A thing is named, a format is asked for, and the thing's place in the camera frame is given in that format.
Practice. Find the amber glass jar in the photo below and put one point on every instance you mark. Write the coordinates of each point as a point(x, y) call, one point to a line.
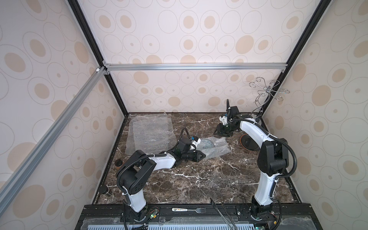
point(118, 163)

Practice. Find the aluminium rail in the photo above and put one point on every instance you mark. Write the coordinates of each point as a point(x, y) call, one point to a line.
point(27, 167)
point(202, 67)

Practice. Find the black frame post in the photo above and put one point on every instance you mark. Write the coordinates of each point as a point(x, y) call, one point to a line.
point(308, 31)
point(79, 15)

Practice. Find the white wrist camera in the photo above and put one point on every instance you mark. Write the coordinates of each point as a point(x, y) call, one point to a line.
point(195, 141)
point(224, 120)

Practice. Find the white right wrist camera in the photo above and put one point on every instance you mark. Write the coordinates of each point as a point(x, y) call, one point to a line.
point(224, 120)

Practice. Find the black round knob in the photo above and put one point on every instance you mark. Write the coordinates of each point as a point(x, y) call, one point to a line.
point(104, 190)

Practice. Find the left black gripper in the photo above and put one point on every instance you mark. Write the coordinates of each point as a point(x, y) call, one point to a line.
point(197, 156)

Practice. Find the black frame post back right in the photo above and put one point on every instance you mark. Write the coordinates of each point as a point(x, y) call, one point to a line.
point(308, 31)

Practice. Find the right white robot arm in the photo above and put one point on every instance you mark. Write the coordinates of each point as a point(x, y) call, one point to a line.
point(276, 158)

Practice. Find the aluminium rail left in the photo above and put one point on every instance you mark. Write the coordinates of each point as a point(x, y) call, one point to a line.
point(27, 167)

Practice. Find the bubble wrap sheet around orange plate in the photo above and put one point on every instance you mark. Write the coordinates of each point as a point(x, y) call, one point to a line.
point(129, 141)

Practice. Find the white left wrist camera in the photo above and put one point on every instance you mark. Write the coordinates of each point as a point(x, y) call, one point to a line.
point(195, 141)

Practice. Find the fork with patterned handle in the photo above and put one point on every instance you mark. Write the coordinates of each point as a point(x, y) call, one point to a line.
point(197, 210)

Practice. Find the aluminium rail back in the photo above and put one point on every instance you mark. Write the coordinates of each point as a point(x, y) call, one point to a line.
point(202, 67)

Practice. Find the black tongs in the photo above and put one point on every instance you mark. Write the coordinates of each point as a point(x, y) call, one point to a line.
point(228, 220)

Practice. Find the black base platform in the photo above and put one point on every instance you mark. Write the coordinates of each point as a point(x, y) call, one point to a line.
point(160, 217)

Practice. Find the bubble wrap sheet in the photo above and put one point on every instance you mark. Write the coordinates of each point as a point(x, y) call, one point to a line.
point(153, 134)

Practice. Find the black frame post back left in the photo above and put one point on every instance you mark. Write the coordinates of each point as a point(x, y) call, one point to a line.
point(79, 15)

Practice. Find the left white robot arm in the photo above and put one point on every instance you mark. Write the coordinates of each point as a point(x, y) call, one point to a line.
point(133, 175)

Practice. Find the dark grey dinner plate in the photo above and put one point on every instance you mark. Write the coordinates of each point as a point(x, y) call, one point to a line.
point(248, 143)

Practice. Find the chrome wire mug tree stand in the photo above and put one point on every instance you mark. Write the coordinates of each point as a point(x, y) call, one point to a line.
point(265, 93)

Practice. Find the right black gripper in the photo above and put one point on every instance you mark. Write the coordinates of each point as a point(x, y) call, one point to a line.
point(225, 130)

